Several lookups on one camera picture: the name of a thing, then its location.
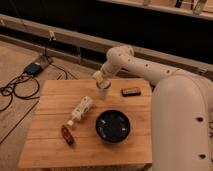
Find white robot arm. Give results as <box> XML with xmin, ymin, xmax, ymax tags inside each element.
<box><xmin>93</xmin><ymin>46</ymin><xmax>213</xmax><ymax>171</ymax></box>

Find white plastic bottle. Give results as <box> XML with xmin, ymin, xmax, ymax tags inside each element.
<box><xmin>67</xmin><ymin>96</ymin><xmax>94</xmax><ymax>127</ymax></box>

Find dark chocolate bar box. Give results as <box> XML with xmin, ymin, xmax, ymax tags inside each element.
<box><xmin>121</xmin><ymin>87</ymin><xmax>141</xmax><ymax>97</ymax></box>

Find black bowl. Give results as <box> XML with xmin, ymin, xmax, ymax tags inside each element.
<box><xmin>95</xmin><ymin>110</ymin><xmax>131</xmax><ymax>144</ymax></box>

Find wooden table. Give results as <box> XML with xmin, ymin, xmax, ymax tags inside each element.
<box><xmin>18</xmin><ymin>79</ymin><xmax>152</xmax><ymax>169</ymax></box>

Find black power adapter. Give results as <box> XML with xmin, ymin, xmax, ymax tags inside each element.
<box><xmin>24</xmin><ymin>63</ymin><xmax>42</xmax><ymax>76</ymax></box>

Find red-brown snack bar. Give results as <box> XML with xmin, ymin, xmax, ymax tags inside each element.
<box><xmin>61</xmin><ymin>125</ymin><xmax>74</xmax><ymax>145</ymax></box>

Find black floor cables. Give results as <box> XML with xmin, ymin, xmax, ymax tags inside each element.
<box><xmin>0</xmin><ymin>63</ymin><xmax>78</xmax><ymax>113</ymax></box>

